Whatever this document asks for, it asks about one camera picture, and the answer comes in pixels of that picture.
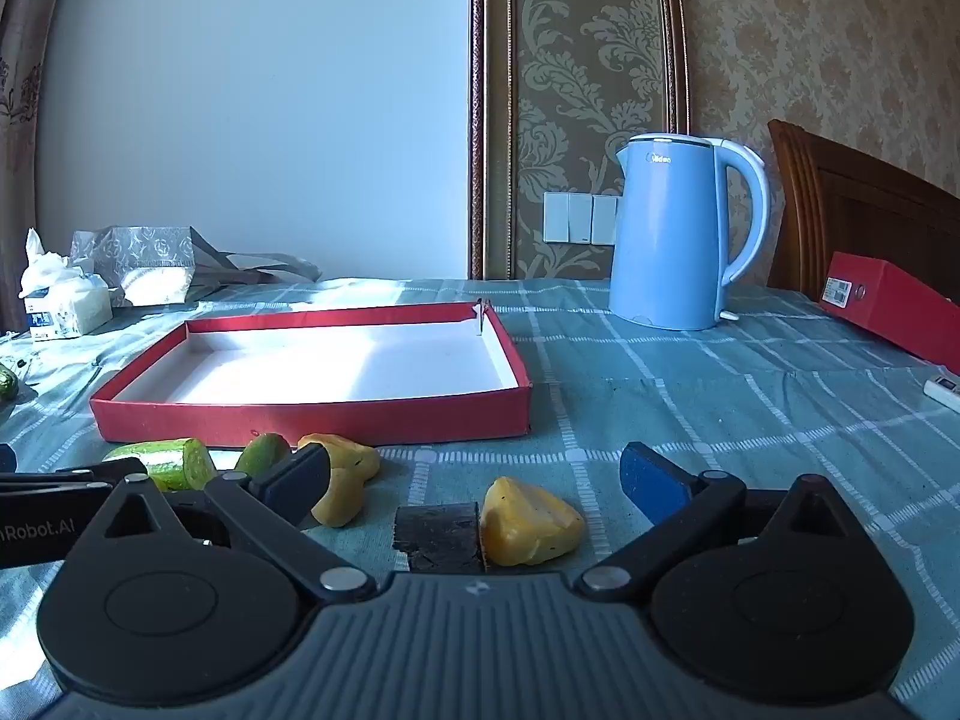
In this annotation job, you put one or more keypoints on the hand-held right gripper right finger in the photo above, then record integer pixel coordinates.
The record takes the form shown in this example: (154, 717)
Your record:
(652, 480)

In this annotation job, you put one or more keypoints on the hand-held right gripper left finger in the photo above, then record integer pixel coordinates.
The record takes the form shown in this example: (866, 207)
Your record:
(296, 480)

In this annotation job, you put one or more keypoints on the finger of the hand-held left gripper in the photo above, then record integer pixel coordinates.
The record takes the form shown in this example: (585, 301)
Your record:
(112, 469)
(6, 459)

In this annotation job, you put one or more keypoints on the green tomato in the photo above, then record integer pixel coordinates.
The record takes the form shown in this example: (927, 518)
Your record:
(259, 454)

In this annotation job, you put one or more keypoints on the green cucumber half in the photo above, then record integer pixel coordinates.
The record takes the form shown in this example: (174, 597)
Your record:
(176, 461)

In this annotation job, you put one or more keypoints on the red cardboard tray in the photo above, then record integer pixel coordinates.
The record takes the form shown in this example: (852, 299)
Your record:
(300, 360)

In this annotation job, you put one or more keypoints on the small whole dark cucumber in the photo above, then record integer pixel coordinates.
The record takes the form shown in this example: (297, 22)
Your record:
(7, 384)

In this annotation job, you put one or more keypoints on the white tissue pack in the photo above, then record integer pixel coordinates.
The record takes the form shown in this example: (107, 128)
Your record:
(67, 307)

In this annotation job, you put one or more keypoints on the grey patterned bag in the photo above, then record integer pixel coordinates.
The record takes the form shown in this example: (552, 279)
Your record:
(142, 247)

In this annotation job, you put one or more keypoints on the blue electric kettle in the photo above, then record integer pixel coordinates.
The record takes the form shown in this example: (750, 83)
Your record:
(667, 240)

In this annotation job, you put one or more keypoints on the red flat box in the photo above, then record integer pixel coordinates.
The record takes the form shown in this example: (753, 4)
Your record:
(892, 300)

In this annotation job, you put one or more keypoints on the white remote control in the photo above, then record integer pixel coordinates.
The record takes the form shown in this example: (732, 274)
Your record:
(945, 390)

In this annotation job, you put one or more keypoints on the brown patterned curtain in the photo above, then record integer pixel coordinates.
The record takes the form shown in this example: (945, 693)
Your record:
(15, 127)

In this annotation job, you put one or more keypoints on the white wall switch panel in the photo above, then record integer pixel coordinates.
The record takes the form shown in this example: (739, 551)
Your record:
(570, 217)

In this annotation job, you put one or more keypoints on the ornate gold wall moulding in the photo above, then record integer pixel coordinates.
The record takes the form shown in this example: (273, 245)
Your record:
(491, 127)

